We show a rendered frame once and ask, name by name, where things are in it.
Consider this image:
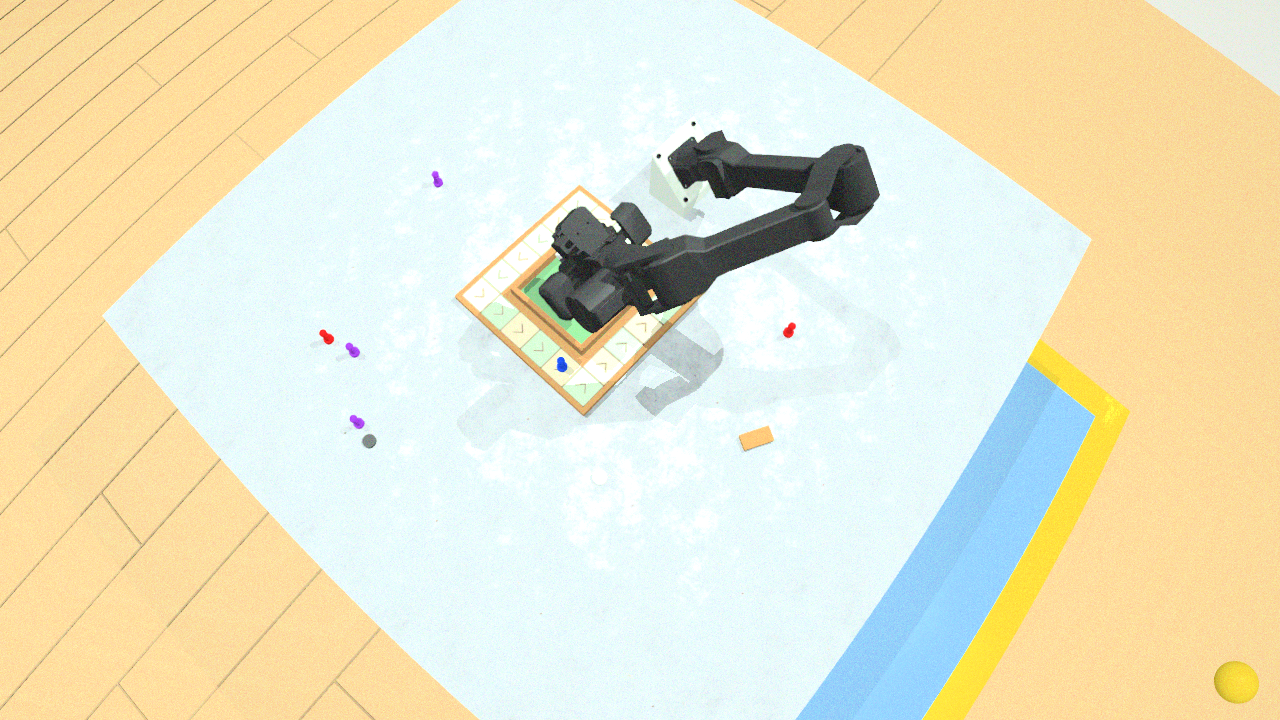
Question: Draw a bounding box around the orange rectangular tile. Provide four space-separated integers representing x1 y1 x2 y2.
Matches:
739 425 774 451

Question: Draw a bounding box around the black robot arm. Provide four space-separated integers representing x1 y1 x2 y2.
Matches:
550 129 881 333

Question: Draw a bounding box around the orange square board track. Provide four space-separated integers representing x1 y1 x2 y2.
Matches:
454 184 703 416

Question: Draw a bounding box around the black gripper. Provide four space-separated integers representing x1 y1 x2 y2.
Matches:
539 202 652 322

